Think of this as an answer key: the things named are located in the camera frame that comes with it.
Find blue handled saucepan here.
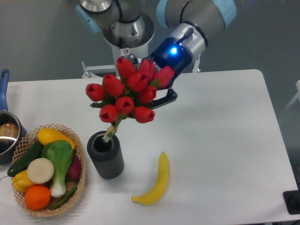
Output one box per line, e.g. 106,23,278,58
0,69,27,164

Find beige round bun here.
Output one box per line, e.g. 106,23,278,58
27,158,54,184

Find dark green cucumber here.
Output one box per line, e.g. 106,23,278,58
7,140,44,177

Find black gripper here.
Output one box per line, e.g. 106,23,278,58
126,37,193,109

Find dark grey ribbed vase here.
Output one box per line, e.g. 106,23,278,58
87,131,124,179

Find green bok choy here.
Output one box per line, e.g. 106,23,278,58
42,140,73,197

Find yellow banana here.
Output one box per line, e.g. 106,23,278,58
131,151,169,206

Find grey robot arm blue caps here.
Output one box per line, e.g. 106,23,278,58
75,0,237,77

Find yellow squash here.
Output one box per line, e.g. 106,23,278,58
37,127,76,150

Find green chili pepper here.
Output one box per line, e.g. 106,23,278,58
50,186,77,210

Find black device at table edge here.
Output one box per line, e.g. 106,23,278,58
283,190,300,215

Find purple red onion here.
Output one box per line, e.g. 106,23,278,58
67,154,82,179

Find yellow bell pepper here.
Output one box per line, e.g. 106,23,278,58
12,170,35,193

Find white frame at right edge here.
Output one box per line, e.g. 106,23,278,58
278,80,300,126

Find orange fruit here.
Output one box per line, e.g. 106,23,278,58
25,185,51,210

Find red tulip bouquet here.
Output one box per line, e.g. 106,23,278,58
85,57,175,143

